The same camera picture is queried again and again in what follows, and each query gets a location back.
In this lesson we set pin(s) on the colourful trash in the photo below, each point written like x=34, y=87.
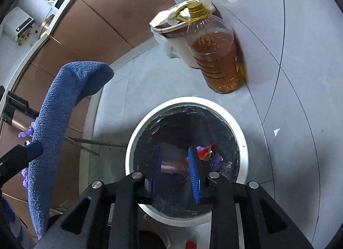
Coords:
x=217, y=162

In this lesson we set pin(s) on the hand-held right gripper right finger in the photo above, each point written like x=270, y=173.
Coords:
x=193, y=174

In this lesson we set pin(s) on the grey kitchen countertop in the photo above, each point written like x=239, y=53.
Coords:
x=67, y=6

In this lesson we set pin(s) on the white water heater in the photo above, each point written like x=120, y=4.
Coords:
x=18, y=21

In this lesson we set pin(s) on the white paper scrap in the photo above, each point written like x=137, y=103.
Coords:
x=276, y=132

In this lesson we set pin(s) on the red wrapper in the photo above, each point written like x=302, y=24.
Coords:
x=210, y=152

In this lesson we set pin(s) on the cooking oil bottle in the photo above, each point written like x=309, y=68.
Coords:
x=217, y=58

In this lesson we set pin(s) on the purple plastic glove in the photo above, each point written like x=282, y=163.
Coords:
x=28, y=131

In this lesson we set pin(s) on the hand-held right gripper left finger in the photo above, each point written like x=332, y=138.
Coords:
x=156, y=174

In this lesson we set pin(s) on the white round trash bin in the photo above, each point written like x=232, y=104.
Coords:
x=187, y=101

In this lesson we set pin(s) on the small red item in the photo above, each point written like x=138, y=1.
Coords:
x=191, y=245

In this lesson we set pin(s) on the blue fluffy towel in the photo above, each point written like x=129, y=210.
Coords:
x=51, y=120

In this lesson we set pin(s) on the small white waste bin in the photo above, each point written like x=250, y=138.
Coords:
x=179, y=44

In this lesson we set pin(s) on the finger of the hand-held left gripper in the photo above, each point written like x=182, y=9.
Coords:
x=34, y=150

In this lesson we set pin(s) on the copper pot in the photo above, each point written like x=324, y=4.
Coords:
x=45, y=27

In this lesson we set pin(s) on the brown kitchen cabinets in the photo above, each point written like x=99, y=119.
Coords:
x=107, y=10

